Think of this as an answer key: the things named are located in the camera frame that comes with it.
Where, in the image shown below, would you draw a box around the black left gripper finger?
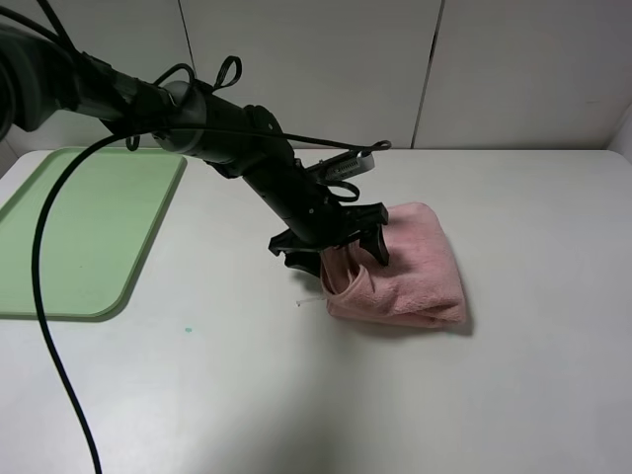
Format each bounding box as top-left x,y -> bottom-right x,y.
359,224 -> 390,267
284,251 -> 322,278

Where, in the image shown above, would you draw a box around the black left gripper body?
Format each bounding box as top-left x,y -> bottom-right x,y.
268,157 -> 388,255

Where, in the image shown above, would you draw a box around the pink terry towel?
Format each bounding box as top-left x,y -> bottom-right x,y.
320,202 -> 467,329

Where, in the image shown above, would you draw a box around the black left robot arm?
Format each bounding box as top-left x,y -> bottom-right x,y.
1,9 -> 389,275

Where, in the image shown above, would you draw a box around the green plastic tray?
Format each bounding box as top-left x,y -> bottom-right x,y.
1,148 -> 187,322

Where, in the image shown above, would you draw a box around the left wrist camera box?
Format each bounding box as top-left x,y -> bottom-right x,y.
306,151 -> 375,186

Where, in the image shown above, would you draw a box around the black left camera cable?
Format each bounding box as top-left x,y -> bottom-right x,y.
30,125 -> 394,474

